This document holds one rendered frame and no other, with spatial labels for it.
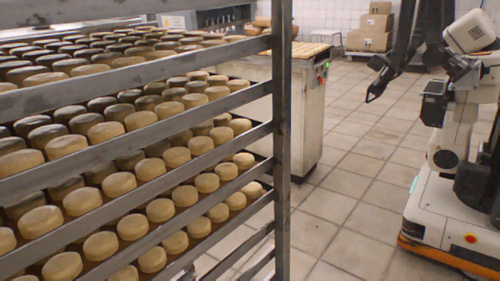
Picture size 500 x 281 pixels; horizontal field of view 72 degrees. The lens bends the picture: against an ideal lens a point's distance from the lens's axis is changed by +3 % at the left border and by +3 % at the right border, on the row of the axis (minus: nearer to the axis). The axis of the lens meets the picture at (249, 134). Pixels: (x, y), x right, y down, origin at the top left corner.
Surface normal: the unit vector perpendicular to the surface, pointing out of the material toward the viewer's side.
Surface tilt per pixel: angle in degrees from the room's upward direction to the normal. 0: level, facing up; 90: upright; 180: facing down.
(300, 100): 90
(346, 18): 90
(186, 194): 0
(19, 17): 90
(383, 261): 0
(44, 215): 0
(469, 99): 90
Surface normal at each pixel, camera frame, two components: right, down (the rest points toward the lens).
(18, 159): -0.04, -0.90
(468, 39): -0.55, 0.37
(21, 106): 0.75, 0.25
